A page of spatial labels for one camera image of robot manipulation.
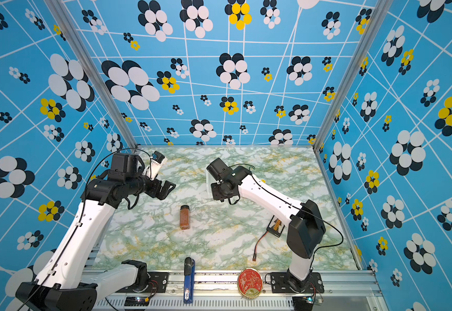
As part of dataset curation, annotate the aluminium corner post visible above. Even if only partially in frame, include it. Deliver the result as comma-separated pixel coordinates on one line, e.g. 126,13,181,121
313,0,393,152
45,1,137,149

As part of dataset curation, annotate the left aluminium corner post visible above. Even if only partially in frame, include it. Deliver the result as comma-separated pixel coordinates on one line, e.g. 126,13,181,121
45,1,137,149

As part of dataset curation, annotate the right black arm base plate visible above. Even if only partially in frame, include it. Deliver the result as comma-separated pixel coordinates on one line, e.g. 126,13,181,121
265,272,325,294

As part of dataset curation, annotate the blue black utility knife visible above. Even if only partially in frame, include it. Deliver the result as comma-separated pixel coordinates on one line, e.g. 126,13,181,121
183,257,196,304

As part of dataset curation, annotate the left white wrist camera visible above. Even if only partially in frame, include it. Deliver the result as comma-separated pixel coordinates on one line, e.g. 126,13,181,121
146,151,168,180

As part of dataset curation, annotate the aluminium front rail frame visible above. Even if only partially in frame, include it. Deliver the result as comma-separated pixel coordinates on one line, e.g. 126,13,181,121
94,270,388,310

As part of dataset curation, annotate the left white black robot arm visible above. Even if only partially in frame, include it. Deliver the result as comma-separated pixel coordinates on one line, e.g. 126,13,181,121
16,151,175,310

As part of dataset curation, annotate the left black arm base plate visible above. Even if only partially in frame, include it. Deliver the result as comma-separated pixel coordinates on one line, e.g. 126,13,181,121
117,272,170,294

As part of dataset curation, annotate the red round tin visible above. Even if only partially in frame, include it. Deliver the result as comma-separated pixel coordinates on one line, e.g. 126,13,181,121
237,268,263,299

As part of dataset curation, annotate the brown spice bottle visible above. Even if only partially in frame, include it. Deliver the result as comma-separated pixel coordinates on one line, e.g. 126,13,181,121
179,205,190,230

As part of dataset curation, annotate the right aluminium corner post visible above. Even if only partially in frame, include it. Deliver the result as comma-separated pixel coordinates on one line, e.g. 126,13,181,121
313,0,393,152

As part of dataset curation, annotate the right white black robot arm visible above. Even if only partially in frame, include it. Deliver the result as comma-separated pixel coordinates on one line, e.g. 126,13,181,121
206,158,326,293

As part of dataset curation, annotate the red black wire lead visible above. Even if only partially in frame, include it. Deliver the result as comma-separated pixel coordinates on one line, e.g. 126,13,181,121
252,230,271,262

